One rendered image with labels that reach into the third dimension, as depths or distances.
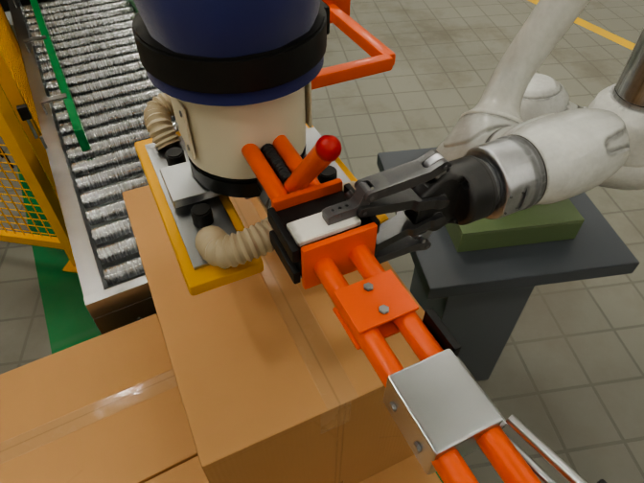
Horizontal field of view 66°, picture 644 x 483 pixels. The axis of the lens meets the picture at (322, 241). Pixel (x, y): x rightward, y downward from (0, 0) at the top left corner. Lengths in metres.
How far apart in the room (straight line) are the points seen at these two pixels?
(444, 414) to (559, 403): 1.56
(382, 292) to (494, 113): 0.39
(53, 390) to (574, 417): 1.57
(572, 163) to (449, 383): 0.32
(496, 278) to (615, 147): 0.56
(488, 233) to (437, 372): 0.80
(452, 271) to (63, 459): 0.92
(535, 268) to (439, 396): 0.85
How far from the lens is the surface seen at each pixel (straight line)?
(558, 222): 1.27
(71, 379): 1.35
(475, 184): 0.57
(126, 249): 1.57
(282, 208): 0.53
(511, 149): 0.60
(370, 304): 0.45
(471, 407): 0.42
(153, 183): 0.80
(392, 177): 0.51
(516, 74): 0.82
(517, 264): 1.23
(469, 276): 1.17
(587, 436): 1.95
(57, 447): 1.28
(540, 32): 0.82
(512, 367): 1.98
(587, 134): 0.66
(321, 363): 0.78
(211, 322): 0.83
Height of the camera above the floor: 1.62
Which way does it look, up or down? 47 degrees down
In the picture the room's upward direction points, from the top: straight up
